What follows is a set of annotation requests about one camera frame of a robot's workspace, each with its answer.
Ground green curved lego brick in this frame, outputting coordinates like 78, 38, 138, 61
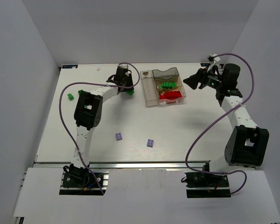
126, 91, 134, 96

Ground green lego plate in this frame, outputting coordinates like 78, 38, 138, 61
161, 82, 178, 89

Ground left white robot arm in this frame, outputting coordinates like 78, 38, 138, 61
73, 64, 133, 168

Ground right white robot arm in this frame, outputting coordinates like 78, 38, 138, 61
183, 63, 269, 175

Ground blue label right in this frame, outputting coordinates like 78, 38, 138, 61
200, 63, 210, 67

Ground blue label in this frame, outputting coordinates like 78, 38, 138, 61
200, 63, 210, 67
62, 64, 78, 69

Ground clear long narrow container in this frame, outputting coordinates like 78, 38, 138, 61
140, 70, 159, 107

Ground dark smoked container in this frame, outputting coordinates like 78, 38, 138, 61
152, 67, 180, 85

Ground clear front container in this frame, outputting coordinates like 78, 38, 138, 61
156, 82, 186, 104

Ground purple lego left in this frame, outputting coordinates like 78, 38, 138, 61
115, 133, 123, 141

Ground purple lego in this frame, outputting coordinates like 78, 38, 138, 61
147, 139, 154, 147
115, 133, 123, 141

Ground small green lego far left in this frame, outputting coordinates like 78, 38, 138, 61
67, 93, 74, 101

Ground blue label left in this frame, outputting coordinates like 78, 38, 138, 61
62, 64, 78, 69

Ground purple lego centre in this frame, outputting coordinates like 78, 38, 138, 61
147, 139, 154, 147

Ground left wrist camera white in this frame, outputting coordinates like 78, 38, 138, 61
118, 64, 128, 69

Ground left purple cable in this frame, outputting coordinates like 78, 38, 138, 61
58, 62, 140, 196

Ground purple cable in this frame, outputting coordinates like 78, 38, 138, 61
58, 62, 140, 196
184, 53, 255, 196

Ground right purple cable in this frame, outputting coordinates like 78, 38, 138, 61
184, 53, 255, 196

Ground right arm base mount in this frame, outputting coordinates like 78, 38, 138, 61
181, 163, 231, 198

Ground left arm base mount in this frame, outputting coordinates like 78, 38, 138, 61
59, 164, 107, 196

